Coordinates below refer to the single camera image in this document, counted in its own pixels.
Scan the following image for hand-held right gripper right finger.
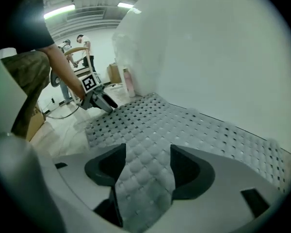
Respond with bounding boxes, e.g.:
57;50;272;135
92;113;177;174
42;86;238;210
170;144;216;201

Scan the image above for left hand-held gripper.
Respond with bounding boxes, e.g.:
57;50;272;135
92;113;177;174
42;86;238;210
79;73;119;114

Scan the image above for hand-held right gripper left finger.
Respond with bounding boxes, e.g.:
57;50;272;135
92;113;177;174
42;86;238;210
84;143;127;228

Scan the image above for grey perforated bath mat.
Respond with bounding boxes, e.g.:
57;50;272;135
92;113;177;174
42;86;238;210
84;92;288;229

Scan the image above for person's left forearm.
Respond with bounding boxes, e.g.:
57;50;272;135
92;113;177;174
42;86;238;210
35;44;87;100

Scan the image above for pink bottle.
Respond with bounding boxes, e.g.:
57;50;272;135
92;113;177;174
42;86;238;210
123;68;136;98

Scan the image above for small cardboard box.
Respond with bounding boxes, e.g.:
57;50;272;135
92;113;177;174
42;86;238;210
106;63;122;84

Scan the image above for wooden chair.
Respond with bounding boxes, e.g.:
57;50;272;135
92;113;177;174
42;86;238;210
64;46;102;101

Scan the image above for large cardboard box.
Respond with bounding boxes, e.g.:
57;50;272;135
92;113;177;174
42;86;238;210
25;103;46;142

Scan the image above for person's camouflage trousers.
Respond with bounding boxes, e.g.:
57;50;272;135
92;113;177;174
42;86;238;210
0;51;51;139

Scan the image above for short ceiling light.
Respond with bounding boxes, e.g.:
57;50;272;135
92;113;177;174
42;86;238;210
117;1;134;9

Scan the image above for long ceiling light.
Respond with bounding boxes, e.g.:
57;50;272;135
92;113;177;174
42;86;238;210
43;4;76;19

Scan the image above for person's black shirt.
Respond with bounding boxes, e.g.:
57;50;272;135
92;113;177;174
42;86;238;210
0;0;55;55

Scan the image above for white bathtub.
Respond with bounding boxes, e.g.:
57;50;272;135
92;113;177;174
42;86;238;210
111;0;291;160

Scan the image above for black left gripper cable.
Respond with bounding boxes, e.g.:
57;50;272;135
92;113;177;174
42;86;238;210
46;103;81;120

